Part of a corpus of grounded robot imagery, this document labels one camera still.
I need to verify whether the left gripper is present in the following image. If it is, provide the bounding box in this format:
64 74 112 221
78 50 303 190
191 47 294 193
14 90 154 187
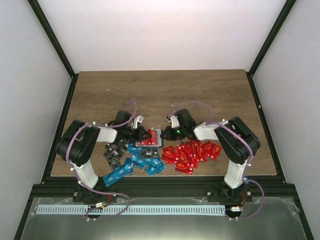
123 126 152 143

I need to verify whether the black card holder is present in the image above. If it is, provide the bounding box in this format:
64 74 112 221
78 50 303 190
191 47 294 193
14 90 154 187
134 129 164 148

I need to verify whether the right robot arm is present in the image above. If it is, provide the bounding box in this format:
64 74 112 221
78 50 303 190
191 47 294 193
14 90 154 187
160 108 261 202

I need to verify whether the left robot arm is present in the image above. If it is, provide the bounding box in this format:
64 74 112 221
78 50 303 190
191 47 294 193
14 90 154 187
55 110 152 202

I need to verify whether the red VIP card pile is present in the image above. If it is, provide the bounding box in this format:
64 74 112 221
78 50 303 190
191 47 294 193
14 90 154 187
160 140 222 175

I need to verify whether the blue VIP card pile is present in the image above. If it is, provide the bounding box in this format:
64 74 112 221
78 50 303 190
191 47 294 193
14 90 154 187
102 152 166 187

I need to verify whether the black VIP card pile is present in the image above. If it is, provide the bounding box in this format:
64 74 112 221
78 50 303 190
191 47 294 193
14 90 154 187
103 140 159 170

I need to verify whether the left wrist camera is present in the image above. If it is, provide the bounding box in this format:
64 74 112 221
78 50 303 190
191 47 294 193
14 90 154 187
131 115 144 129

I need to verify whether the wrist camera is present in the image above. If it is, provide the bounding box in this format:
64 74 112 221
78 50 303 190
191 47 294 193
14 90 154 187
131 115 144 129
167 115 180 129

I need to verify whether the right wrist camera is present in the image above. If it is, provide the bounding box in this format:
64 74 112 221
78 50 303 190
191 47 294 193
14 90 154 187
167 115 180 129

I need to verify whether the black aluminium frame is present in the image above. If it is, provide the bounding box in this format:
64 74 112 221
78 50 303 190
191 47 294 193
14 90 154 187
14 0 314 240

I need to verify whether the white slotted cable duct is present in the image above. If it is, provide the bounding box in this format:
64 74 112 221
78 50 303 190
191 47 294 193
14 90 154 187
36 204 226 216

